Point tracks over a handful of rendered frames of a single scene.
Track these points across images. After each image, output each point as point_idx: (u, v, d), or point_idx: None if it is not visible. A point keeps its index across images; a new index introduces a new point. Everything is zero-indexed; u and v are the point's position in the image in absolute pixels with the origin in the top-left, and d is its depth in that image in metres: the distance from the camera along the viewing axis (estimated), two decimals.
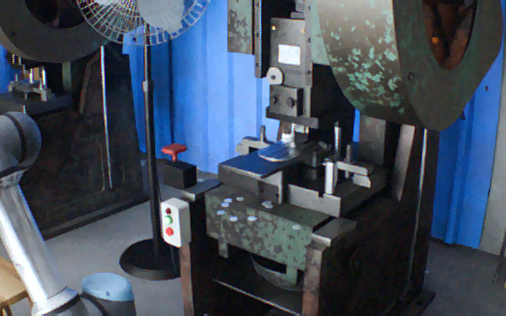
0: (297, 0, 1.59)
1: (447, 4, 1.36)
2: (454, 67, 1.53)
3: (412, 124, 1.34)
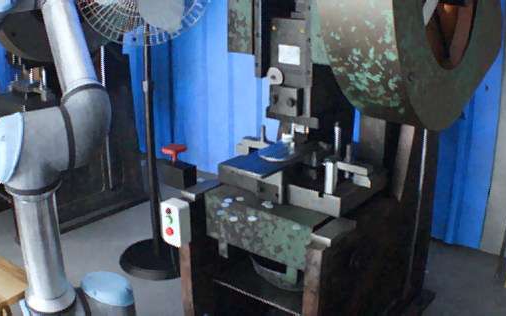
0: (297, 0, 1.59)
1: None
2: None
3: (412, 124, 1.34)
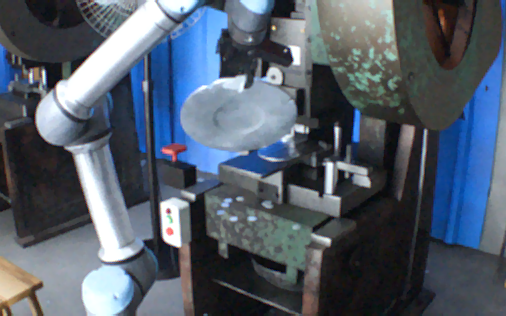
0: (297, 0, 1.59)
1: None
2: None
3: (412, 124, 1.34)
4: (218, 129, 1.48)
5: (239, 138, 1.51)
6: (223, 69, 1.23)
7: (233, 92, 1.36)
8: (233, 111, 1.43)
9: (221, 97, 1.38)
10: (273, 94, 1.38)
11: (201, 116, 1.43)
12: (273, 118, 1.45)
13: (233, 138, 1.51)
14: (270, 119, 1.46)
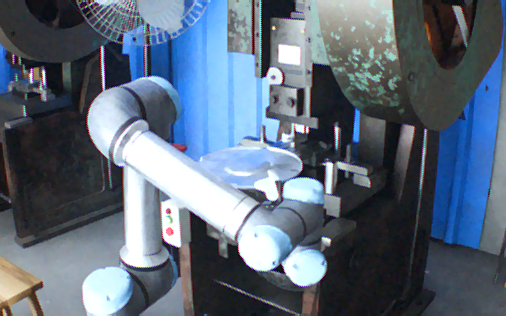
0: (297, 0, 1.59)
1: (442, 0, 1.32)
2: None
3: (412, 124, 1.34)
4: (227, 163, 1.61)
5: (243, 155, 1.65)
6: None
7: (250, 181, 1.48)
8: (245, 168, 1.55)
9: (238, 179, 1.49)
10: (285, 175, 1.51)
11: (215, 171, 1.55)
12: (279, 162, 1.60)
13: (238, 156, 1.65)
14: (276, 162, 1.60)
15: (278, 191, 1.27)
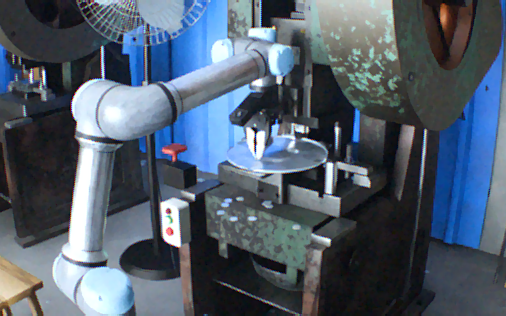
0: (297, 0, 1.59)
1: None
2: (465, 38, 1.58)
3: (412, 124, 1.34)
4: None
5: (277, 143, 1.74)
6: None
7: (272, 166, 1.57)
8: (272, 154, 1.64)
9: (262, 164, 1.59)
10: (307, 164, 1.58)
11: (244, 155, 1.66)
12: (307, 152, 1.67)
13: (272, 144, 1.74)
14: (304, 152, 1.67)
15: (268, 133, 1.58)
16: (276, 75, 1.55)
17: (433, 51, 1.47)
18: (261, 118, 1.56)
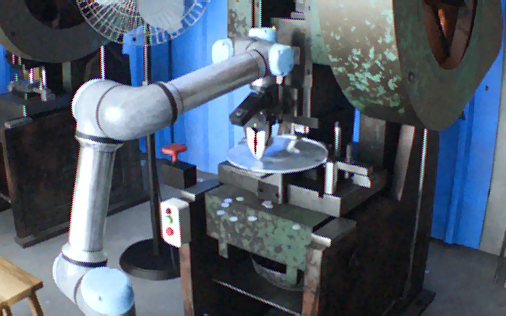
0: (297, 0, 1.59)
1: None
2: None
3: (412, 124, 1.34)
4: None
5: (277, 143, 1.74)
6: None
7: (272, 166, 1.57)
8: (272, 154, 1.64)
9: (262, 163, 1.59)
10: (307, 164, 1.58)
11: (244, 155, 1.66)
12: (307, 152, 1.67)
13: (272, 144, 1.74)
14: (304, 152, 1.67)
15: (269, 133, 1.58)
16: (276, 75, 1.55)
17: None
18: (261, 118, 1.56)
